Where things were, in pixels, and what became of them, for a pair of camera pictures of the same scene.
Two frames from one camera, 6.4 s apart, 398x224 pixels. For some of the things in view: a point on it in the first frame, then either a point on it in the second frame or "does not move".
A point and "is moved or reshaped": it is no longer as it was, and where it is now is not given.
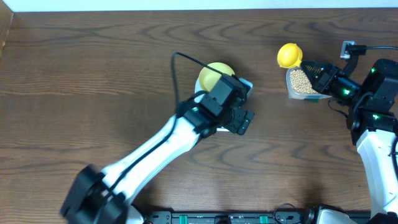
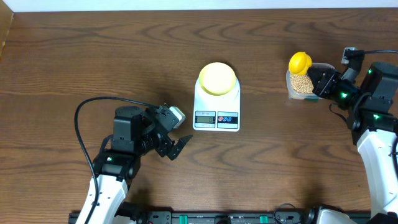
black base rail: [231, 218] does not move
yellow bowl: [208, 79] does not move
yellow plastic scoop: [290, 55] is moved or reshaped
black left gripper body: [236, 121] to [152, 139]
